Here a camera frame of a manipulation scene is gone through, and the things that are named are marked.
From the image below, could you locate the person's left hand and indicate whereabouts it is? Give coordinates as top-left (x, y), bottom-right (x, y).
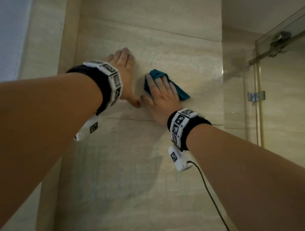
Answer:
top-left (105, 47), bottom-right (142, 109)

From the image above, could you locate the person's right hand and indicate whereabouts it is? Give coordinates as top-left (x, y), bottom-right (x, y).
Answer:
top-left (139, 73), bottom-right (183, 127)

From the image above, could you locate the teal cleaning cloth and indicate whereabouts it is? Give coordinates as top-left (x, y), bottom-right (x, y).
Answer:
top-left (143, 69), bottom-right (190, 101)

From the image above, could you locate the person's right forearm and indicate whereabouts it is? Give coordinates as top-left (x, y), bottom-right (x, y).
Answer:
top-left (184, 123), bottom-right (305, 231)

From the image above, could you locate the person's left forearm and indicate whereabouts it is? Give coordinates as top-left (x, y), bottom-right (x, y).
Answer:
top-left (0, 72), bottom-right (103, 229)

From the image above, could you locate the white marker wristband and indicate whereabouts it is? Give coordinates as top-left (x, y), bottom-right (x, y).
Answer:
top-left (170, 108), bottom-right (200, 149)
top-left (83, 60), bottom-right (124, 109)

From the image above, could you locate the metal glass clamp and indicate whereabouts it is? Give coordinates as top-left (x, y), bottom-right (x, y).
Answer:
top-left (247, 91), bottom-right (265, 102)

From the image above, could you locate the glass shower door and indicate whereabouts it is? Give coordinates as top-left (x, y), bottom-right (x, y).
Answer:
top-left (223, 7), bottom-right (305, 149)

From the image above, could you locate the metal door roller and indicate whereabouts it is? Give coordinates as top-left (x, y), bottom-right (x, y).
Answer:
top-left (270, 31), bottom-right (292, 58)

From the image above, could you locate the black wrist strap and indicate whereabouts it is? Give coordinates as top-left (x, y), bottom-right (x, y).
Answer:
top-left (66, 65), bottom-right (112, 116)
top-left (166, 112), bottom-right (212, 152)

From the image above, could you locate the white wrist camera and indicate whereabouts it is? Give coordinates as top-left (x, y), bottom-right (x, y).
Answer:
top-left (168, 145), bottom-right (193, 172)
top-left (74, 115), bottom-right (99, 141)

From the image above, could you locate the metal door rail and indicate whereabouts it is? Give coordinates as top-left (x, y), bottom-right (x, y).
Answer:
top-left (247, 23), bottom-right (305, 66)

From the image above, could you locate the black cable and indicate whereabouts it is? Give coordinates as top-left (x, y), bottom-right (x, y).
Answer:
top-left (187, 161), bottom-right (230, 231)

